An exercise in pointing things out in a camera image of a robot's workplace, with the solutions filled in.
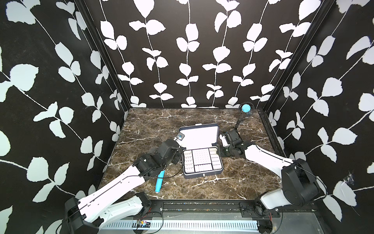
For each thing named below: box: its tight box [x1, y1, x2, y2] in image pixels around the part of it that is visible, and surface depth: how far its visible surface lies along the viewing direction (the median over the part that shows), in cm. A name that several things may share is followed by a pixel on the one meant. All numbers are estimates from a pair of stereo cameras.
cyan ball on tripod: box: [241, 103, 251, 113], surface depth 87 cm
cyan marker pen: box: [155, 170, 166, 193], surface depth 82 cm
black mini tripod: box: [235, 107, 251, 130], surface depth 92 cm
